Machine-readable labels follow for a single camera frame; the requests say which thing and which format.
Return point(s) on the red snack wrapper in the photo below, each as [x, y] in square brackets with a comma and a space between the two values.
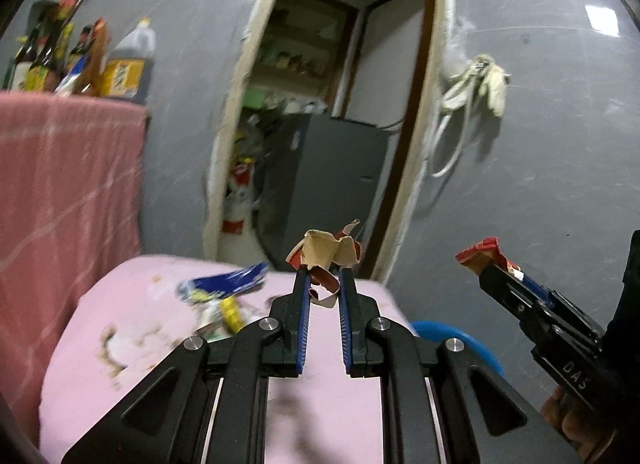
[477, 253]

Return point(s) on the blue snack wrapper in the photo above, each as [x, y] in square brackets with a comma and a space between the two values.
[225, 284]

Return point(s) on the wooden shelf unit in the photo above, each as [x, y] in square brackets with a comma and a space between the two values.
[300, 59]

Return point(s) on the brown paper wrapper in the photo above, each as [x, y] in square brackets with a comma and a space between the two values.
[320, 246]

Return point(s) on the pink checked cloth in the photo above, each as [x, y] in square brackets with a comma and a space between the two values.
[65, 184]

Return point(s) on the large oil jug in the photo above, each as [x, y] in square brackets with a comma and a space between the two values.
[127, 69]

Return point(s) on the red fire extinguisher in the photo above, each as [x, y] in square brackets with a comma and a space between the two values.
[240, 239]

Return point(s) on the yellow green wrapper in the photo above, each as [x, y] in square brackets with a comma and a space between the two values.
[227, 314]

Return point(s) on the orange brown packet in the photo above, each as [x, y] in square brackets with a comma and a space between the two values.
[95, 64]

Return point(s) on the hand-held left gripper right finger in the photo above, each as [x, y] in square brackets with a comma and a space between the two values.
[345, 324]

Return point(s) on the pink table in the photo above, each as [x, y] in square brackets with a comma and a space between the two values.
[150, 294]

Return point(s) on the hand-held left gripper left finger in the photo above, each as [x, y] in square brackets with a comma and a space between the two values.
[301, 324]

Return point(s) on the green box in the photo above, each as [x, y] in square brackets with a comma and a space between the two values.
[256, 98]

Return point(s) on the white rubber gloves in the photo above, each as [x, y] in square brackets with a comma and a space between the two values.
[492, 81]

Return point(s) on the person's right hand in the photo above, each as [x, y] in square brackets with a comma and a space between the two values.
[572, 424]

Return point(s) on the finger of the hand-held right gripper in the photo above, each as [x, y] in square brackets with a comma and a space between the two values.
[535, 289]
[510, 296]

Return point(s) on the blue plastic bucket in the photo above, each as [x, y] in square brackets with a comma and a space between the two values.
[434, 330]

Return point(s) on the dark grey cabinet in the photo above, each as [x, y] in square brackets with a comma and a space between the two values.
[325, 179]

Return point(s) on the white door frame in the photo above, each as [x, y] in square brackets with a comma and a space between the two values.
[223, 144]

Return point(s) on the white wall sticker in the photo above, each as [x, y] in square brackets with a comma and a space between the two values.
[603, 20]

